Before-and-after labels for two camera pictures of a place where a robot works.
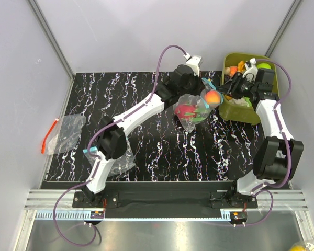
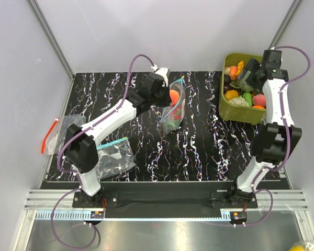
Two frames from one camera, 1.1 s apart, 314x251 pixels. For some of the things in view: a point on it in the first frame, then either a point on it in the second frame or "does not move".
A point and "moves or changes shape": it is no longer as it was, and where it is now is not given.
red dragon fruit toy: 189,112 → 176,113
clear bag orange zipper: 64,135 does not move
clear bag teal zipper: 191,109 moves or changes shape
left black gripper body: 192,88 → 161,99
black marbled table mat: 222,149 does not move
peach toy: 213,97 moves or changes shape
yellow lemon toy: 298,248 does not move
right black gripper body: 241,88 → 253,66
